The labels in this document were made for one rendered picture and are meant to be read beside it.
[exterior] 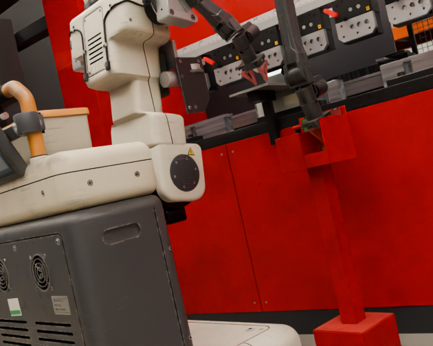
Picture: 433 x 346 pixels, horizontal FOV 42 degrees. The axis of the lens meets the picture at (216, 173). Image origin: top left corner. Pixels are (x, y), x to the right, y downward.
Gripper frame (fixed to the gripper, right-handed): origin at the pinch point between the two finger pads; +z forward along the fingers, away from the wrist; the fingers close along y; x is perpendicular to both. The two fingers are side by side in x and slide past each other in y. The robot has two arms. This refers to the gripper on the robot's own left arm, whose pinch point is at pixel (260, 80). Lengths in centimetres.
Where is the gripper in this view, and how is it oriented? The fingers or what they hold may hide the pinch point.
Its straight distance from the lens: 223.1
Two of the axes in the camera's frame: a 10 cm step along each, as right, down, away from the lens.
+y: -7.7, 1.7, 6.1
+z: 4.7, 8.0, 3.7
